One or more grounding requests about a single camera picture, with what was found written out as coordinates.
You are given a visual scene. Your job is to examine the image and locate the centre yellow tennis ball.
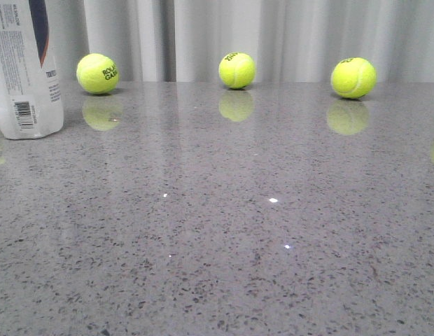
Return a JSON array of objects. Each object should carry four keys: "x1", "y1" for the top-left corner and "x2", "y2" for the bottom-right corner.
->
[{"x1": 218, "y1": 52, "x2": 256, "y2": 89}]

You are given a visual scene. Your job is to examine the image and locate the grey pleated curtain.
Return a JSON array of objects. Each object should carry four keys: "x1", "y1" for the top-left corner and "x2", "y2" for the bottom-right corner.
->
[{"x1": 47, "y1": 1, "x2": 434, "y2": 83}]

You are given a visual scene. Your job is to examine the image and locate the right yellow tennis ball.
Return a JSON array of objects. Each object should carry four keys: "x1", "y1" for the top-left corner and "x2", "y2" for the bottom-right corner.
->
[{"x1": 330, "y1": 57, "x2": 377, "y2": 99}]

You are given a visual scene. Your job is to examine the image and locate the Roland Garros yellow tennis ball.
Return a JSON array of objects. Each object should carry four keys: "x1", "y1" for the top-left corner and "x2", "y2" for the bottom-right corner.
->
[{"x1": 76, "y1": 53, "x2": 119, "y2": 95}]

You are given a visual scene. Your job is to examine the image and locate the white blue tennis ball can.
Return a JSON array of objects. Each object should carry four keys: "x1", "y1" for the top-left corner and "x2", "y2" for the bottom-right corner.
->
[{"x1": 0, "y1": 1, "x2": 64, "y2": 139}]

